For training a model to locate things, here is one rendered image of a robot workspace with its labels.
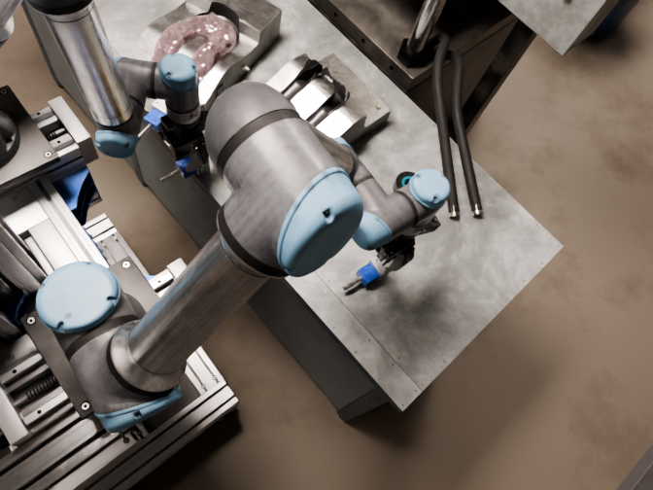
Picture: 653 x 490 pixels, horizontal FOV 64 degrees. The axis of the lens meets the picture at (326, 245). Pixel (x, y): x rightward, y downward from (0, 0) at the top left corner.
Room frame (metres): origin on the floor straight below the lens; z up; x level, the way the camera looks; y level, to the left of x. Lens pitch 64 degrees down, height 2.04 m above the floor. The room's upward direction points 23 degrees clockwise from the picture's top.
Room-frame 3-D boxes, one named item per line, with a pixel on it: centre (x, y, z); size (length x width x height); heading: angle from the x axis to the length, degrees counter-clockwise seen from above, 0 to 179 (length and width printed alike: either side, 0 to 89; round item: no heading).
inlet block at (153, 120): (0.71, 0.55, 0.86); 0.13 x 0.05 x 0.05; 171
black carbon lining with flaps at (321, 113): (0.90, 0.22, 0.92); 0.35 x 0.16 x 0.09; 153
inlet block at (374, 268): (0.55, -0.12, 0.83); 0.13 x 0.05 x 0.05; 145
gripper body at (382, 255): (0.57, -0.13, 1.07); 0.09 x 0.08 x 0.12; 145
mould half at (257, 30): (0.99, 0.57, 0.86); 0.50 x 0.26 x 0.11; 171
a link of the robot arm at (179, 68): (0.65, 0.42, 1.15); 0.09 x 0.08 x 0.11; 110
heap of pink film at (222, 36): (0.98, 0.56, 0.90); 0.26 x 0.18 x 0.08; 171
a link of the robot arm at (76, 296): (0.14, 0.31, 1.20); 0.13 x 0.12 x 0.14; 56
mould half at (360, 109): (0.90, 0.21, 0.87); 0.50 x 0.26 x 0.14; 153
